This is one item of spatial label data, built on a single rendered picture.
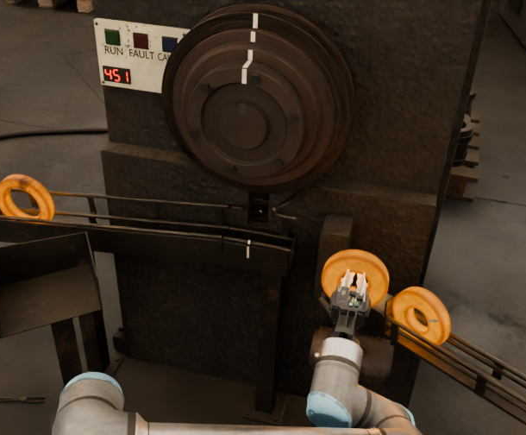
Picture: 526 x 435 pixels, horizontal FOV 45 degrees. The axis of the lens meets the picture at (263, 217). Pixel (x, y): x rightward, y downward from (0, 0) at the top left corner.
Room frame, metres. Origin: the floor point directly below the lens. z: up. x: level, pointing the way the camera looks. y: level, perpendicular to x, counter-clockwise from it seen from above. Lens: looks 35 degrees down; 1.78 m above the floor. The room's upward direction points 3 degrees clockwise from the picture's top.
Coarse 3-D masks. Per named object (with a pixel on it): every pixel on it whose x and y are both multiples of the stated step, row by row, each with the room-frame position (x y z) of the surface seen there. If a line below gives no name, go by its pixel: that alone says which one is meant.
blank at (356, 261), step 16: (336, 256) 1.13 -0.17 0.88; (352, 256) 1.11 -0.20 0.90; (368, 256) 1.12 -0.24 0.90; (336, 272) 1.12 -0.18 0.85; (352, 272) 1.11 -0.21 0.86; (368, 272) 1.10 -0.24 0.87; (384, 272) 1.10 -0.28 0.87; (352, 288) 1.13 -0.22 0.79; (368, 288) 1.10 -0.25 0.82; (384, 288) 1.09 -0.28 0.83
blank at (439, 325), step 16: (416, 288) 1.16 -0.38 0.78; (400, 304) 1.16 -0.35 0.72; (416, 304) 1.13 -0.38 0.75; (432, 304) 1.10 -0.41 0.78; (400, 320) 1.15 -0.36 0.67; (416, 320) 1.15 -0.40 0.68; (432, 320) 1.09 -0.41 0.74; (448, 320) 1.09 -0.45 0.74; (432, 336) 1.08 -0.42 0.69; (448, 336) 1.08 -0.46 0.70
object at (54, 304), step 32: (0, 256) 1.31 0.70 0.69; (32, 256) 1.34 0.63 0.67; (64, 256) 1.37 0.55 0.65; (0, 288) 1.29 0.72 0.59; (32, 288) 1.29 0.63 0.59; (64, 288) 1.29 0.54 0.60; (96, 288) 1.29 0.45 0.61; (0, 320) 1.17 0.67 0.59; (32, 320) 1.17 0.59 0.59; (64, 320) 1.24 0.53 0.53; (64, 352) 1.23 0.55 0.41; (64, 384) 1.23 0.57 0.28
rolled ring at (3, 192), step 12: (12, 180) 1.57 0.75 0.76; (24, 180) 1.57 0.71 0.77; (36, 180) 1.59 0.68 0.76; (0, 192) 1.59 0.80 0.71; (36, 192) 1.56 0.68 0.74; (48, 192) 1.58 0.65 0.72; (0, 204) 1.59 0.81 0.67; (12, 204) 1.61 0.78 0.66; (48, 204) 1.56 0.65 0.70; (12, 216) 1.58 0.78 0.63; (24, 216) 1.59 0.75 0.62; (36, 216) 1.59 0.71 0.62; (48, 216) 1.55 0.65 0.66
